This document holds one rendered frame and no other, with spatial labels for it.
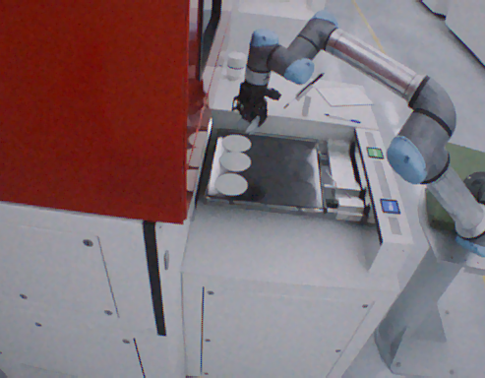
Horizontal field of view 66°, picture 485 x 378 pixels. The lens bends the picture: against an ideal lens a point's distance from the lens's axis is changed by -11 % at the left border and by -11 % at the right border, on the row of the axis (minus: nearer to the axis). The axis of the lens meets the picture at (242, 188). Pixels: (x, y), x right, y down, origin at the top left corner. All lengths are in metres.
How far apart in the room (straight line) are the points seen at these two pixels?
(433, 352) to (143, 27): 1.99
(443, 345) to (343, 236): 1.12
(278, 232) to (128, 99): 0.80
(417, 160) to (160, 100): 0.63
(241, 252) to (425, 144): 0.59
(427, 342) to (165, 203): 1.76
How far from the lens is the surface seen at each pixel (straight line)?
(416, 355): 2.16
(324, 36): 1.13
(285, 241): 1.25
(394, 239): 1.17
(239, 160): 1.37
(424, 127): 1.01
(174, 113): 0.57
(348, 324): 1.36
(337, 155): 1.52
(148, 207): 0.69
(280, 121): 1.52
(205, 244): 1.21
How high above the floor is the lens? 1.75
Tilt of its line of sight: 42 degrees down
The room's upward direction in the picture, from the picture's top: 7 degrees clockwise
